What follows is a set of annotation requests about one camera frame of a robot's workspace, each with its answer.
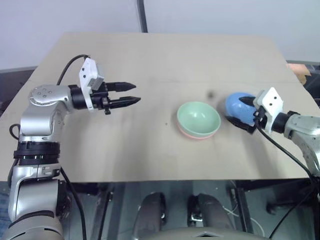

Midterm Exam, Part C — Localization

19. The blue bowl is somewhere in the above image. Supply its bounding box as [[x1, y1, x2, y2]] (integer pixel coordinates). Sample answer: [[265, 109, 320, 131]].
[[224, 92, 258, 125]]

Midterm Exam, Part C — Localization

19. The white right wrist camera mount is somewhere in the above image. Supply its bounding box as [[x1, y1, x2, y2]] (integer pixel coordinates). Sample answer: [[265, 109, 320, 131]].
[[253, 87, 285, 134]]

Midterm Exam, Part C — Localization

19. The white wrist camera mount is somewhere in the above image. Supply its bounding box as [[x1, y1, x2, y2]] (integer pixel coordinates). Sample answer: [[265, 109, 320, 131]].
[[78, 57, 106, 112], [253, 87, 285, 134]]

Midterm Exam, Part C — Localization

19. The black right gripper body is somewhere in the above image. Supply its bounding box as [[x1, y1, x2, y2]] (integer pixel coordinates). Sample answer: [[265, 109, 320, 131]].
[[245, 105, 267, 136]]

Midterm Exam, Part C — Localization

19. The pink bowl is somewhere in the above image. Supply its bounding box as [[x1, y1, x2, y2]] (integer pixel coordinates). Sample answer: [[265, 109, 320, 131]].
[[177, 124, 217, 141]]

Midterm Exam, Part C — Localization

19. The dark rounded robot leg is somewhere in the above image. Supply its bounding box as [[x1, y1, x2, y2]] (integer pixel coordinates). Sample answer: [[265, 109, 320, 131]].
[[187, 193, 236, 240], [131, 191, 168, 240]]

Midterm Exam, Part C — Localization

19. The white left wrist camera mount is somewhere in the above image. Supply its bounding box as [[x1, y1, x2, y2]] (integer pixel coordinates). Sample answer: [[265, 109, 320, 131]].
[[78, 57, 106, 112]]

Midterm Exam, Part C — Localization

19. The brown cardboard box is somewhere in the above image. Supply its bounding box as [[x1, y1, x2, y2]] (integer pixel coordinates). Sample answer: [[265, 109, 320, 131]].
[[285, 63, 314, 86]]

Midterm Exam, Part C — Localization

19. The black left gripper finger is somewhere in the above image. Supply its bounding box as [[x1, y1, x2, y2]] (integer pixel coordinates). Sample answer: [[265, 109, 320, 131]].
[[109, 96, 142, 109], [107, 81, 137, 92]]

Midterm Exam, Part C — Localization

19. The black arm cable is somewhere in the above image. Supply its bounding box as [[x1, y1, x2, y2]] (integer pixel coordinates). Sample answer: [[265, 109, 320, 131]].
[[56, 54, 91, 86], [254, 121, 320, 240], [59, 166, 88, 240]]

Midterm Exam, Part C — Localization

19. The black table frame leg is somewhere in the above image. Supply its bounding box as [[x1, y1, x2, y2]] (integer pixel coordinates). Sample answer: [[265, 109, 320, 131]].
[[229, 186, 254, 235]]

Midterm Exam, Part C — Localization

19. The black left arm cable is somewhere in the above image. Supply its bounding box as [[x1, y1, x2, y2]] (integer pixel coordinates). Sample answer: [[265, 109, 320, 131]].
[[56, 54, 91, 86], [59, 166, 88, 240]]

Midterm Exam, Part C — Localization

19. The black vertical pole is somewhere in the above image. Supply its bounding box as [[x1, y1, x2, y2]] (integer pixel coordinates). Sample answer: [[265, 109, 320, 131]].
[[136, 0, 149, 34]]

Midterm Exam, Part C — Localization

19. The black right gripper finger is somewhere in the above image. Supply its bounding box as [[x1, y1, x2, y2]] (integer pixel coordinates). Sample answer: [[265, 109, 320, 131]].
[[225, 115, 252, 132], [238, 95, 256, 108]]

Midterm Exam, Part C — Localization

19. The white floor cable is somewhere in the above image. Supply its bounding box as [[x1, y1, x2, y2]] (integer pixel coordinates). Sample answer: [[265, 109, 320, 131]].
[[223, 206, 266, 237]]

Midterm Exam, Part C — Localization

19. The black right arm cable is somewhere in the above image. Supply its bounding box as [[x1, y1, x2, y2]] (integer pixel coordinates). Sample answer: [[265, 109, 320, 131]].
[[254, 121, 320, 240]]

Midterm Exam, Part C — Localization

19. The grey robot torso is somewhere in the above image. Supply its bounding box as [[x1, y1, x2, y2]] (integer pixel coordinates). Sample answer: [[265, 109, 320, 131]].
[[139, 225, 272, 240]]

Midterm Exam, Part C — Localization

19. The green bowl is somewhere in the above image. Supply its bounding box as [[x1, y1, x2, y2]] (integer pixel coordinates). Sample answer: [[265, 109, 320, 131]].
[[176, 100, 222, 137]]

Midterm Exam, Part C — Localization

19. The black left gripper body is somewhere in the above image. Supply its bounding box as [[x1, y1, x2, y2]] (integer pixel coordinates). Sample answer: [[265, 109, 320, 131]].
[[90, 81, 112, 116]]

